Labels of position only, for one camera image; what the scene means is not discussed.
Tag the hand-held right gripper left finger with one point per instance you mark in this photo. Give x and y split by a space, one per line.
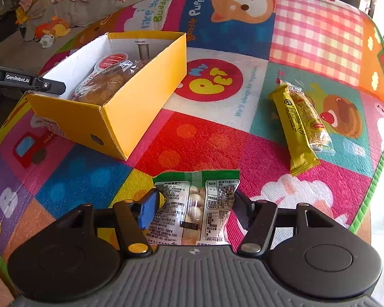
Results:
149 208

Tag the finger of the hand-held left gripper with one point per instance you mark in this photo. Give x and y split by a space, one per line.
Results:
51 86

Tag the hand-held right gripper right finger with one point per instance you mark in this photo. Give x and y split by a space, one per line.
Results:
243 206

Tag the green snack packet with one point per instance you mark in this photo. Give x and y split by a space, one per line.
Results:
192 204

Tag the brown pastry packet red label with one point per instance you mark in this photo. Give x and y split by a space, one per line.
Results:
105 76

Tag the yellow cardboard box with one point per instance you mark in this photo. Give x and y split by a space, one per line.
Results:
140 102

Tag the small white toy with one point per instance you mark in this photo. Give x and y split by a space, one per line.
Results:
47 41

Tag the orange yellow plush toy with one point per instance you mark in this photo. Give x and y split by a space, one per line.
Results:
52 27

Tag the yellow snack bar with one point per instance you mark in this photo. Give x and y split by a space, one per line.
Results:
294 124

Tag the sesame bar in clear packet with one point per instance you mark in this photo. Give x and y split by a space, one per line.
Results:
314 124

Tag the colourful cartoon play mat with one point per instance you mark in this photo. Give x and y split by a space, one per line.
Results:
275 54

